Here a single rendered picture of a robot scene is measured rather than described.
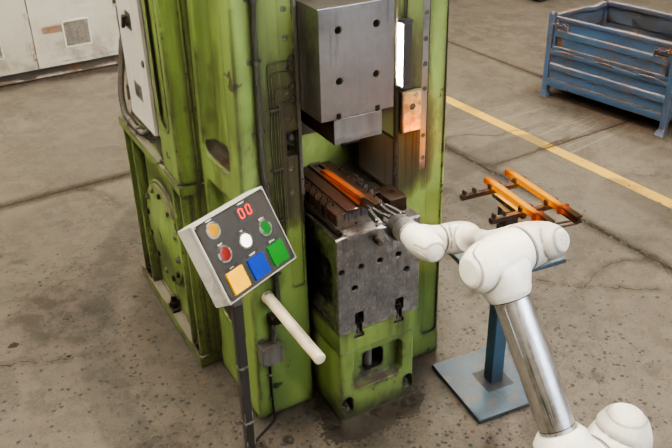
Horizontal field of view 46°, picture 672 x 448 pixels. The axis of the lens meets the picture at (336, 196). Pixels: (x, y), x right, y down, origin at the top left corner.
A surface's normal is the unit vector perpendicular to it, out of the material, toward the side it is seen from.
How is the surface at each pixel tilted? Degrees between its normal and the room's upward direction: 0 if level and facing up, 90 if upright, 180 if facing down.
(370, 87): 90
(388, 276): 90
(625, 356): 0
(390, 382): 89
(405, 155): 90
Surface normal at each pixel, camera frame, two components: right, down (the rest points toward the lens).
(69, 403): -0.02, -0.88
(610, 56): -0.79, 0.29
